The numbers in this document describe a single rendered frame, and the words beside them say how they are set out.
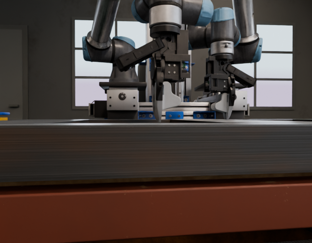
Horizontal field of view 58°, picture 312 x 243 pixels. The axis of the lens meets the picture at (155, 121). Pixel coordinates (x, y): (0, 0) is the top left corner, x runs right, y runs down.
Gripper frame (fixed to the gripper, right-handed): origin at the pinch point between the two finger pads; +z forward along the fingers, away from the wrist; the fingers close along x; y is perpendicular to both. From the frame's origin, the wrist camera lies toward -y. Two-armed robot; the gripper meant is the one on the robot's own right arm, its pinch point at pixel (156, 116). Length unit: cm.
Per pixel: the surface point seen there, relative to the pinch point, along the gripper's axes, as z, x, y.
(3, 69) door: -67, 356, -162
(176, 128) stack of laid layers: 1.1, -37.0, -3.5
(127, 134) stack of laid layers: 1.7, -37.0, -8.3
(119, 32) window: -123, 347, -1
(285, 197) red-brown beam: 8.5, -37.0, 8.2
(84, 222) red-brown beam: 10.0, -37.0, -12.4
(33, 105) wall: -16, 358, -124
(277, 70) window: -72, 331, 235
